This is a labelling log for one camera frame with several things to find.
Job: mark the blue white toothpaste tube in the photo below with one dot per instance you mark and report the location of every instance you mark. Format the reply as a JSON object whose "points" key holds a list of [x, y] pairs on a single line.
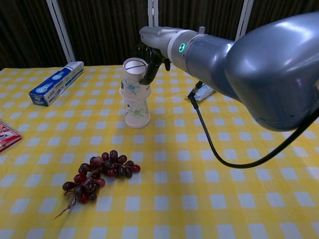
{"points": [[203, 93]]}

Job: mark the paper cup green flower print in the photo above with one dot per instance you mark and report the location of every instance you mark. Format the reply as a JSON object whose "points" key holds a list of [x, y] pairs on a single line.
{"points": [[137, 110]]}

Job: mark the dark red grape bunch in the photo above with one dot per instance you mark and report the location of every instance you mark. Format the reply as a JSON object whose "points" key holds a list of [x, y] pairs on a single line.
{"points": [[109, 166]]}

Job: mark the grey partition frame post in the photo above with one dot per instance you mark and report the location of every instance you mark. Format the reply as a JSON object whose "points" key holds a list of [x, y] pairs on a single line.
{"points": [[153, 12], [61, 30], [245, 17]]}

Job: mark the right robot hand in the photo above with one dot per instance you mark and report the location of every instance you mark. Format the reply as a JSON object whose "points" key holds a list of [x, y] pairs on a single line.
{"points": [[157, 37]]}

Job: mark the paper cup blue flower print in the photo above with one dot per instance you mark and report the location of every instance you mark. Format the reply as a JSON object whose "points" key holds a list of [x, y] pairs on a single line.
{"points": [[137, 126]]}

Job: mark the yellow white checked tablecloth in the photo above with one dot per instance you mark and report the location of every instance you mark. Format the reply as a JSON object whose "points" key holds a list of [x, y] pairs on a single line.
{"points": [[174, 199]]}

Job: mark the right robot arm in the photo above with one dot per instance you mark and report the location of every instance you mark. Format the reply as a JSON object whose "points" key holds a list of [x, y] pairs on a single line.
{"points": [[261, 69]]}

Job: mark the blue white toothpaste box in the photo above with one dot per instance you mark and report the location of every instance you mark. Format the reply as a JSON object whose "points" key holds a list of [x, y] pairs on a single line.
{"points": [[54, 83]]}

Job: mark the paper cup black line bottom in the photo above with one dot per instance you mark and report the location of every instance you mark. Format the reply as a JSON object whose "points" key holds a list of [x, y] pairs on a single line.
{"points": [[132, 84]]}

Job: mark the red cartoon spiral notebook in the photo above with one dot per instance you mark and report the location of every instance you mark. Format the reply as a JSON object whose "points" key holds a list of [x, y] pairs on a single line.
{"points": [[7, 138]]}

